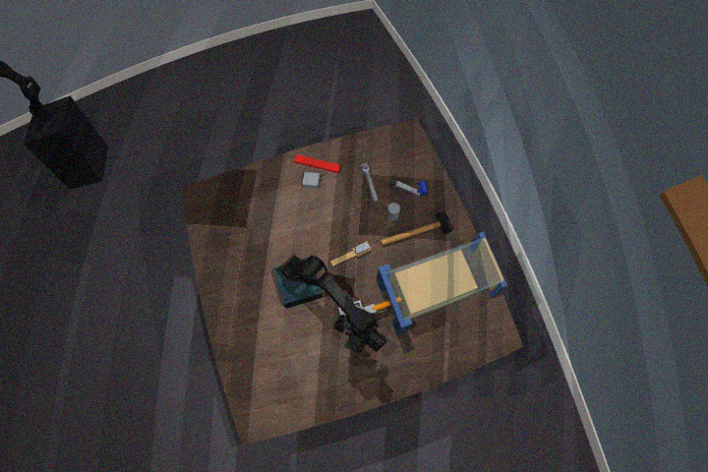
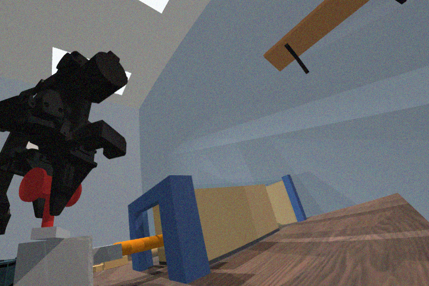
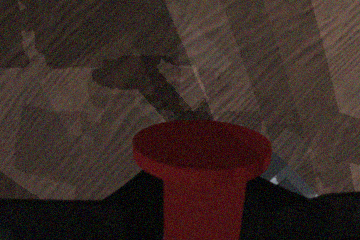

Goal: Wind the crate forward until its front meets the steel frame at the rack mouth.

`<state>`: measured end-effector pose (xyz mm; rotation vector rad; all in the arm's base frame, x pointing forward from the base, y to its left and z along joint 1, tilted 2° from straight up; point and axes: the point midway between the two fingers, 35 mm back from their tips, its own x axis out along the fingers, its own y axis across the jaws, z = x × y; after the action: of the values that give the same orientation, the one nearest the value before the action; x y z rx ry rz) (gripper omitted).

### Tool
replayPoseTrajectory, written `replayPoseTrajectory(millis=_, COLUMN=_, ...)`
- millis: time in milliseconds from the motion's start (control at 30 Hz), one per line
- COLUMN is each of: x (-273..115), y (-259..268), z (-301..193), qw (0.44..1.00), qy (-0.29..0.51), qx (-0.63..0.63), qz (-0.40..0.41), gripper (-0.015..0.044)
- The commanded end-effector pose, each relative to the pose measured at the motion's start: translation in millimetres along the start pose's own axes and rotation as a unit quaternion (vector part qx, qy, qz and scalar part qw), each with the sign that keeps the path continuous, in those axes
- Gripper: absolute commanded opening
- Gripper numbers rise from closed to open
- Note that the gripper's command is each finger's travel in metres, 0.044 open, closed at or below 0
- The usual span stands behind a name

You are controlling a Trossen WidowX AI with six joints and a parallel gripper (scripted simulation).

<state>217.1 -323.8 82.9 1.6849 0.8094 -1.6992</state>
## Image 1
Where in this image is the red flat bar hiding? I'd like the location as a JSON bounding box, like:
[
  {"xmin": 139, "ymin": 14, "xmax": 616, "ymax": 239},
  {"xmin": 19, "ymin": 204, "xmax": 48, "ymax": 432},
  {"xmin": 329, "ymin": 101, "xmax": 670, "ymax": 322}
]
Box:
[{"xmin": 294, "ymin": 155, "xmax": 340, "ymax": 174}]

